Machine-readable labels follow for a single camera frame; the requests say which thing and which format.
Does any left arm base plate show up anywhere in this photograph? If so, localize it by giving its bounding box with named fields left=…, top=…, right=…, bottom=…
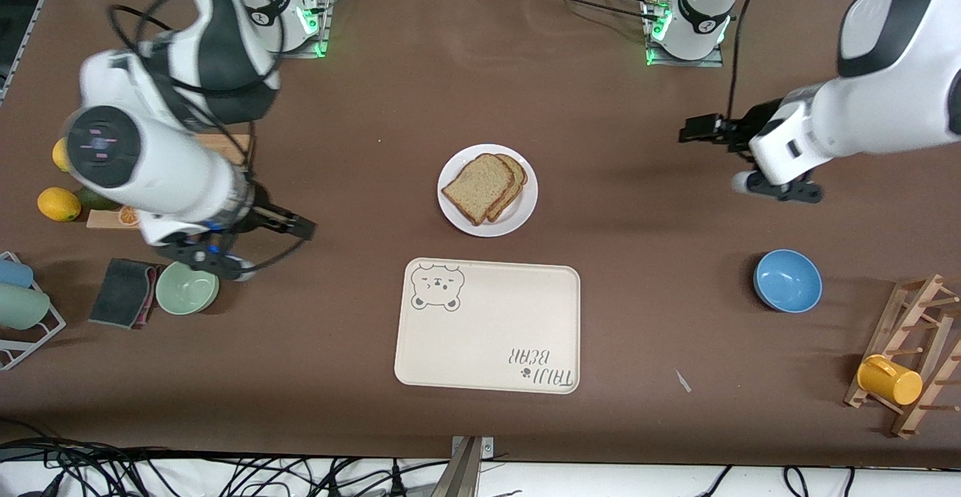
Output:
left=643, top=0, right=726, bottom=68

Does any blue bowl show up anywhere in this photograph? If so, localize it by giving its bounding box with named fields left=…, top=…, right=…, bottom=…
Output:
left=753, top=249, right=823, bottom=314

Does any black cable bundle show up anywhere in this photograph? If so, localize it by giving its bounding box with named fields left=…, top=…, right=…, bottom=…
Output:
left=0, top=426, right=451, bottom=497

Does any aluminium profile bar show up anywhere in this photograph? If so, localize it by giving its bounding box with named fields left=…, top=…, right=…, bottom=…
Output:
left=429, top=435, right=495, bottom=497

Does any black base power cable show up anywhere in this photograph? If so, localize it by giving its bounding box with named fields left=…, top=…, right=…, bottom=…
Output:
left=524, top=0, right=665, bottom=23

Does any white round plate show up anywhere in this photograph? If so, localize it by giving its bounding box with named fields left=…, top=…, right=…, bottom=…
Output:
left=437, top=143, right=539, bottom=238

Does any wooden mug rack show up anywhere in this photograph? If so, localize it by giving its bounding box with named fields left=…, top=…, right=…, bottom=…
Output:
left=843, top=273, right=961, bottom=439

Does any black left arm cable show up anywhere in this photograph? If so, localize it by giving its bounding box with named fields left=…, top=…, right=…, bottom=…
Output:
left=725, top=0, right=785, bottom=126

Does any light blue cup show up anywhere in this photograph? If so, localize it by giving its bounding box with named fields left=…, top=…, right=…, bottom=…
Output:
left=0, top=259, right=35, bottom=289

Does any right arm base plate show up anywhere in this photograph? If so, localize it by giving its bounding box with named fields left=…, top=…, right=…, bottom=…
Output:
left=270, top=0, right=335, bottom=59

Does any cream bear print tray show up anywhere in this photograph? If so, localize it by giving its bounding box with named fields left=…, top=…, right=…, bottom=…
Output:
left=393, top=258, right=582, bottom=395

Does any wooden cutting board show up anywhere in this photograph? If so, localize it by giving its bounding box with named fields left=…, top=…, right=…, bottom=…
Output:
left=86, top=134, right=255, bottom=230

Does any white wire cup rack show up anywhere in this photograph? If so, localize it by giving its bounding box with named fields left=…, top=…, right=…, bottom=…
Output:
left=0, top=252, right=67, bottom=371

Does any dark grey folded cloth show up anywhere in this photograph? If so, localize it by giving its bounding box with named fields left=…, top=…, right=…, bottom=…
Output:
left=88, top=258, right=163, bottom=330

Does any dark green avocado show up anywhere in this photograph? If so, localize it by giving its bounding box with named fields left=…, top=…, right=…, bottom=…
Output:
left=75, top=185, right=121, bottom=212

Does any yellow mug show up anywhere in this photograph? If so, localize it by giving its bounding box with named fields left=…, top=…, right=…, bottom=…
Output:
left=857, top=354, right=923, bottom=406

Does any pale green bowl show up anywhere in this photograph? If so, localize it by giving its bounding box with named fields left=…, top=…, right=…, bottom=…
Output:
left=155, top=261, right=220, bottom=316

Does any pale green cup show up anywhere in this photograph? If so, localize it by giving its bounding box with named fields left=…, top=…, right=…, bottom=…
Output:
left=0, top=284, right=51, bottom=330

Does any plain brown bread slice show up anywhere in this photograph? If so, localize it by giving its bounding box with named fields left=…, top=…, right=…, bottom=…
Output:
left=441, top=153, right=517, bottom=227

